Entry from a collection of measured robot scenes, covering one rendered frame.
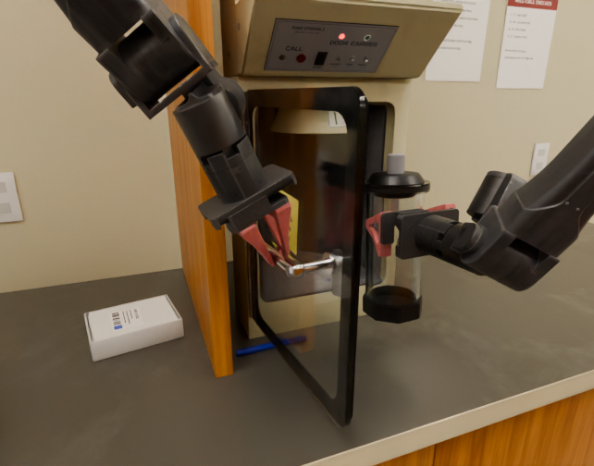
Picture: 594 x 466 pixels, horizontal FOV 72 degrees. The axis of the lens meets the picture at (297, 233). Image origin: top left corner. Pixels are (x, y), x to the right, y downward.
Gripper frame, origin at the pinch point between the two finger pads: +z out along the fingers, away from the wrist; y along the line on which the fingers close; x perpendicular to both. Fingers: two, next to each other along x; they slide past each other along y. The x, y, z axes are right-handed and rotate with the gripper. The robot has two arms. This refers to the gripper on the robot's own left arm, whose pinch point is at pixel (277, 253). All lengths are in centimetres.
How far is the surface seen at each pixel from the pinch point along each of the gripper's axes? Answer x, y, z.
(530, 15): -56, -120, 8
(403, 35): -12.0, -35.4, -13.3
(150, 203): -67, 10, 5
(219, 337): -14.1, 11.5, 15.2
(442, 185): -58, -74, 45
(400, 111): -19.7, -36.8, -0.1
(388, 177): -7.2, -22.3, 3.4
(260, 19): -13.3, -15.0, -23.4
